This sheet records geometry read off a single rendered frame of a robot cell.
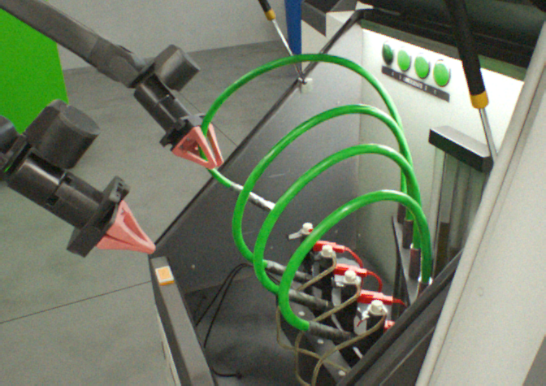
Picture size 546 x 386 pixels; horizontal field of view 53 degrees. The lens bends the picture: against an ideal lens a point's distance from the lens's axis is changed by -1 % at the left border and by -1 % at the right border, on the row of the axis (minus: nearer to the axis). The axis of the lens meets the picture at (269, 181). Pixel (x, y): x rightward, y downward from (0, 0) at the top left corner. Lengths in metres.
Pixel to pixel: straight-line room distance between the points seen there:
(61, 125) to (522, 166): 0.51
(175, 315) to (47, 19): 0.61
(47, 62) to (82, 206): 3.44
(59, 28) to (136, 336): 1.72
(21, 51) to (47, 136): 3.40
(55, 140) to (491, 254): 0.51
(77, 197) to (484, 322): 0.50
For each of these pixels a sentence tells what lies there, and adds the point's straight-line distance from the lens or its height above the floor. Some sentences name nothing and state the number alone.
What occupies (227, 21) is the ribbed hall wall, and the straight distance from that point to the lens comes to 7.78.
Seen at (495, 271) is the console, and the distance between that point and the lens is 0.64.
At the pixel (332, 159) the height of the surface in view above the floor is 1.35.
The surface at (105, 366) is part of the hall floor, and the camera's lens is 2.47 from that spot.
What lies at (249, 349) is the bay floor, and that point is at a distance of 1.20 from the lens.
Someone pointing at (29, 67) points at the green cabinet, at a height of 0.78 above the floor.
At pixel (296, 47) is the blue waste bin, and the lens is 7.18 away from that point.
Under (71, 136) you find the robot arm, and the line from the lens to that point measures 0.69.
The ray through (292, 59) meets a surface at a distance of 0.95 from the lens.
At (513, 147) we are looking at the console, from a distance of 0.63.
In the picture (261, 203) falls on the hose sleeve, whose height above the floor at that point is 1.15.
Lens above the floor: 1.65
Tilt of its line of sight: 26 degrees down
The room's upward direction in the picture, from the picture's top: 3 degrees counter-clockwise
